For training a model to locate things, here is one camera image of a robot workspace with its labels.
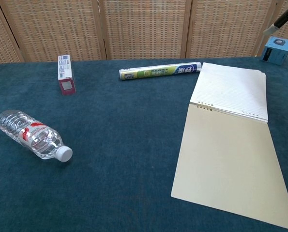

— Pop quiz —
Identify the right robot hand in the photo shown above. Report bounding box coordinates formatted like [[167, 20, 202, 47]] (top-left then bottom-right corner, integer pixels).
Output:
[[263, 0, 288, 36]]

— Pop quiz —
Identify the light blue cube box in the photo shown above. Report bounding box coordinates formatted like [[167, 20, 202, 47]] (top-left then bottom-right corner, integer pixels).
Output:
[[259, 36, 288, 66]]

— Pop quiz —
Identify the beige cover notebook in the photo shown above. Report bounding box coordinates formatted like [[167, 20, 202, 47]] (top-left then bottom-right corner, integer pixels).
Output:
[[170, 62, 288, 232]]

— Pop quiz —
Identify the white green plastic wrap roll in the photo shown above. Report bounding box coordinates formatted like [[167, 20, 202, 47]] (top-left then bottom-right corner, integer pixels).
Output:
[[119, 62, 202, 81]]

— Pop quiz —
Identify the woven bamboo folding screen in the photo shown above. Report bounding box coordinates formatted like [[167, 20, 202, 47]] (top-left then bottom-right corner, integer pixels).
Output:
[[0, 0, 288, 65]]

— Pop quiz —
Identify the blue felt table mat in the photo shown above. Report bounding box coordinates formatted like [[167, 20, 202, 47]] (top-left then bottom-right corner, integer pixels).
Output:
[[0, 56, 288, 232]]

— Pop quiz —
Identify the white and maroon carton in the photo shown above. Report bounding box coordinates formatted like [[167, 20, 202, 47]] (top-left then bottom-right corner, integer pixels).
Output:
[[58, 55, 77, 96]]

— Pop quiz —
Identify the clear plastic water bottle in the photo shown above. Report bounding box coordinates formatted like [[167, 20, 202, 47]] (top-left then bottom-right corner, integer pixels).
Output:
[[0, 110, 74, 162]]

